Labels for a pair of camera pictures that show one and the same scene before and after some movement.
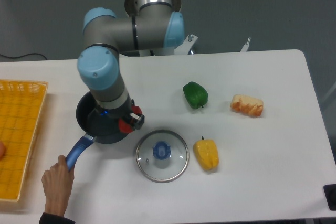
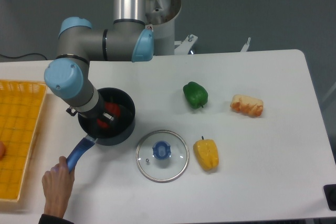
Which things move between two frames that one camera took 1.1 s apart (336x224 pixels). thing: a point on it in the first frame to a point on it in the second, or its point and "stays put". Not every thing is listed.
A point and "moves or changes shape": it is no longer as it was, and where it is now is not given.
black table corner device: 329,191 stays put
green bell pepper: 196,95 stays put
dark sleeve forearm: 46,218 stays put
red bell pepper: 126,127 moves or changes shape
